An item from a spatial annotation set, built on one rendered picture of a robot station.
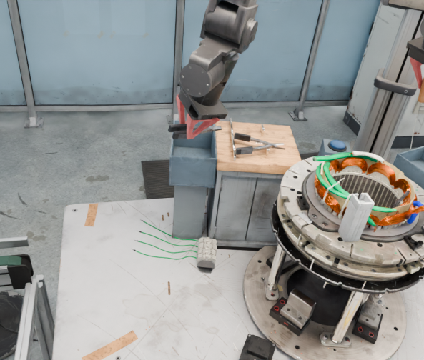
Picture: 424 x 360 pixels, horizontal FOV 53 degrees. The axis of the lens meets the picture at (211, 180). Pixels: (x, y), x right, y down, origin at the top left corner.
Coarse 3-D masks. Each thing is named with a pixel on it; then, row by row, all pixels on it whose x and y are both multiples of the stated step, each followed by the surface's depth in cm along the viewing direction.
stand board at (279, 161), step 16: (224, 128) 109; (240, 128) 110; (256, 128) 111; (272, 128) 112; (288, 128) 112; (224, 144) 103; (240, 144) 104; (256, 144) 104; (288, 144) 106; (224, 160) 98; (240, 160) 98; (256, 160) 99; (272, 160) 100; (288, 160) 100
